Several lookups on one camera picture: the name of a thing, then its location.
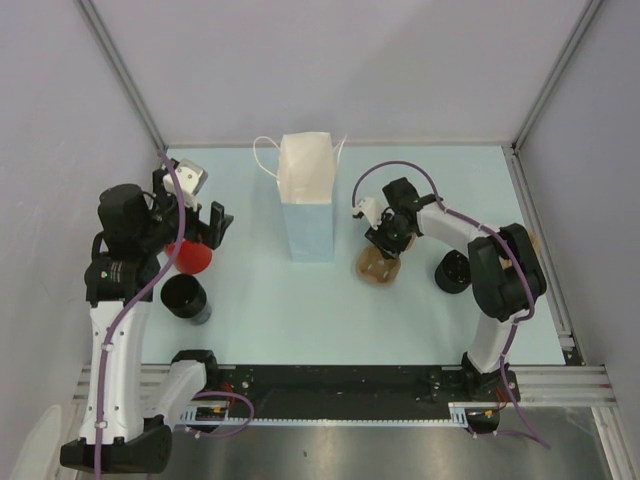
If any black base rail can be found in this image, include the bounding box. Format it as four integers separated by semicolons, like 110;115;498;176
206;365;520;420

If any brown cardboard cup carrier stack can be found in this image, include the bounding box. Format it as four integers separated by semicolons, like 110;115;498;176
500;230;541;270

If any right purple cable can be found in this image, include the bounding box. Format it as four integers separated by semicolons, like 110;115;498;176
352;160;551;449

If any red straw cup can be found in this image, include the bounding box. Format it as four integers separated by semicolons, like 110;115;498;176
173;240;213;275

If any light blue paper bag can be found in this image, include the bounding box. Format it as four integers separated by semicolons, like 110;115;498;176
252;131;345;263

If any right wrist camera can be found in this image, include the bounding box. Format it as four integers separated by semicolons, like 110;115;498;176
352;197;383;230

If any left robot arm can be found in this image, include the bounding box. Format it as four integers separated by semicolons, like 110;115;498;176
60;159;233;475

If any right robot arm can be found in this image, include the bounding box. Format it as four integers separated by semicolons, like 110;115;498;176
352;177;547;401

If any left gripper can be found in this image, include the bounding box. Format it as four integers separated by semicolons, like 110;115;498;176
139;169;231;253

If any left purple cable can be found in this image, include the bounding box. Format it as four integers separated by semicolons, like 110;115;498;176
92;149;256;476

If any black cup left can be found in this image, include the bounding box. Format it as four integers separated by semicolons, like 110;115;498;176
160;273;212;325

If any white cable duct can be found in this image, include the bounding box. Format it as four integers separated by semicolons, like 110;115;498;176
176;403;500;431

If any purple cable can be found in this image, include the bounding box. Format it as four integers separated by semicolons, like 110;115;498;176
92;149;256;476
352;160;551;449

